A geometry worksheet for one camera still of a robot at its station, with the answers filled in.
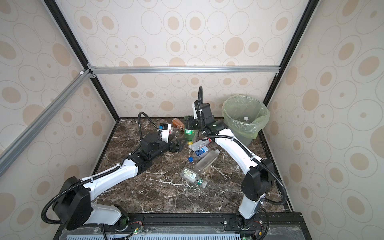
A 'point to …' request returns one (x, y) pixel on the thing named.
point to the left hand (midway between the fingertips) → (185, 136)
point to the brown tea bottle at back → (176, 122)
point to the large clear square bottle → (206, 161)
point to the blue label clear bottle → (201, 152)
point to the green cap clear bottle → (191, 175)
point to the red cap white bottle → (197, 145)
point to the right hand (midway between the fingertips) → (188, 120)
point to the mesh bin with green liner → (246, 117)
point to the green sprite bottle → (190, 134)
